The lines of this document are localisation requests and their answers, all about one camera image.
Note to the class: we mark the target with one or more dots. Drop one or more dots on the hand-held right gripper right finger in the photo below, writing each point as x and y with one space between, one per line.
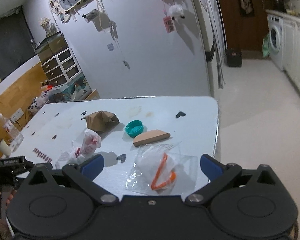
211 166

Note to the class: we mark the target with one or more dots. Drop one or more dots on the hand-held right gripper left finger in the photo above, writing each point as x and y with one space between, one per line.
92 166

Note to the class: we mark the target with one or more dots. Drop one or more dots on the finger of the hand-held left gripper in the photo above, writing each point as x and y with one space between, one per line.
43 165

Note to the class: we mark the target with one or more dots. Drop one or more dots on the pink and white plastic bag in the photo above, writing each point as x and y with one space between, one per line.
88 142

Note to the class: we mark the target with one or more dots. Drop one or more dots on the brown paper bag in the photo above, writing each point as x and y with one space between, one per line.
102 121

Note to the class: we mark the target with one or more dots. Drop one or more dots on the clear plastic bag orange strip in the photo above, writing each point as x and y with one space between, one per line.
150 170

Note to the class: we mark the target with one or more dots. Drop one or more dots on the white cup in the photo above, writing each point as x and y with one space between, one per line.
4 148

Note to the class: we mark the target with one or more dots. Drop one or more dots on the clear water bottle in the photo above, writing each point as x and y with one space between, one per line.
11 130

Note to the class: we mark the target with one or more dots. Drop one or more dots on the teal plastic lid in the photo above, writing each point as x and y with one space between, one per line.
134 128

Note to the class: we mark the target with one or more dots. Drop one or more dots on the tan wooden piece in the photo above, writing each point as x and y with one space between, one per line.
150 137

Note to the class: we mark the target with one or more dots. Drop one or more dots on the teal printed cloth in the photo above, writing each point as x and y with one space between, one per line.
77 90

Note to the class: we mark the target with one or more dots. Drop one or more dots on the white drawer cabinet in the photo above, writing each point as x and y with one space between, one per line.
61 67

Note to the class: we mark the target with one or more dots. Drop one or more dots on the black box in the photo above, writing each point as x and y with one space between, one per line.
234 58

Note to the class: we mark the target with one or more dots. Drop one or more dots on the glass fish tank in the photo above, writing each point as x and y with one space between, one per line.
51 46

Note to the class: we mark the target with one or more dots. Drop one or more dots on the green bag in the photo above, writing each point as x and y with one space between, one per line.
266 46

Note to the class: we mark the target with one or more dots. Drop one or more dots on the brown wooden door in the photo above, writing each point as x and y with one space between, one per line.
232 30

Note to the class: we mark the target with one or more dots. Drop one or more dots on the dried flower bunch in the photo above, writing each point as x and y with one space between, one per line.
47 26

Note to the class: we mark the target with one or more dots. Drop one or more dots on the white kitchen cabinets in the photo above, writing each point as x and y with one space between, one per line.
297 55

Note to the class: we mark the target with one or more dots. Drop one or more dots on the white washing machine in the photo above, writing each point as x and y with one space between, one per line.
276 37

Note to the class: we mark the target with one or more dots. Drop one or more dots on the pink hanging tag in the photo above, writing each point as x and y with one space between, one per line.
169 25

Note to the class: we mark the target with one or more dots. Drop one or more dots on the white fridge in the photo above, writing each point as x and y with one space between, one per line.
210 10

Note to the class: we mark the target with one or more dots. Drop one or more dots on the white sheep plush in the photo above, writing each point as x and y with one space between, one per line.
176 12

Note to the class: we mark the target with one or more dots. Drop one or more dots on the white wall outlet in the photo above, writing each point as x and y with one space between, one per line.
17 115

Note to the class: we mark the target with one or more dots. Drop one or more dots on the small wall photo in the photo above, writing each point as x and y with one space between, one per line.
110 47

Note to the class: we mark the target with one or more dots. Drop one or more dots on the dark wall board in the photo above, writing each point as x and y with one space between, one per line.
10 47

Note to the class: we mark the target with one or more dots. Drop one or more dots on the grey toy camera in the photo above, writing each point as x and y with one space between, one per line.
91 15

